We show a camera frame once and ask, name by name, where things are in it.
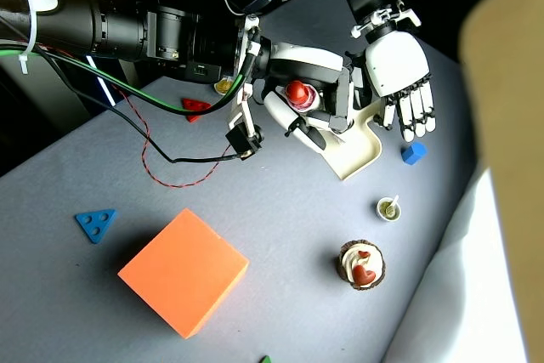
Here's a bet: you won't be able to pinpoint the toy bowl with green food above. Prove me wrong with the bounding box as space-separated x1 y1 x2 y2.
376 194 402 223

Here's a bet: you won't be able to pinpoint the white sheet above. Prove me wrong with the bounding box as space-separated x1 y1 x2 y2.
380 162 530 363

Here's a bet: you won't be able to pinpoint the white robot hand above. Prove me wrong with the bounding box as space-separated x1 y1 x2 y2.
346 31 437 143
263 42 356 154

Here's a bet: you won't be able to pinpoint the blurred tan board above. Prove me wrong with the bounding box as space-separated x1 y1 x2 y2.
461 0 544 363

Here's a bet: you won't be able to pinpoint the toy cupcake with red hearts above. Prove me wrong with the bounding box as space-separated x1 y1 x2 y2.
337 239 387 292

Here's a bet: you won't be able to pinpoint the toy bowl with yellow food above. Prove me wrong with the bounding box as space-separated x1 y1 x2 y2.
213 76 235 96

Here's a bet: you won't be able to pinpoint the cream plastic dustpan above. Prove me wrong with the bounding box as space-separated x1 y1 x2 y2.
320 101 388 181

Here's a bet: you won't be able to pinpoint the blue triangle block with holes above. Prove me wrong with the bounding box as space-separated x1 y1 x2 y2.
75 208 117 245

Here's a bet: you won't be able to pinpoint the red triangle block with holes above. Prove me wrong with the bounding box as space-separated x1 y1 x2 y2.
181 98 213 123

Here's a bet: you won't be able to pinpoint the grey table cloth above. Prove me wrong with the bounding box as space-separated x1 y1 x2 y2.
0 0 490 363

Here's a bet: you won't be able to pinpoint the cream hand broom grey bristles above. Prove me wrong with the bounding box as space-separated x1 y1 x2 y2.
278 80 320 114

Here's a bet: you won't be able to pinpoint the blue prism block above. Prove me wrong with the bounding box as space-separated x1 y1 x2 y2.
400 140 428 165

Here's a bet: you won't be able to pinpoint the large orange block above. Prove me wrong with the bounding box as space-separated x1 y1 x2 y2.
118 207 250 338

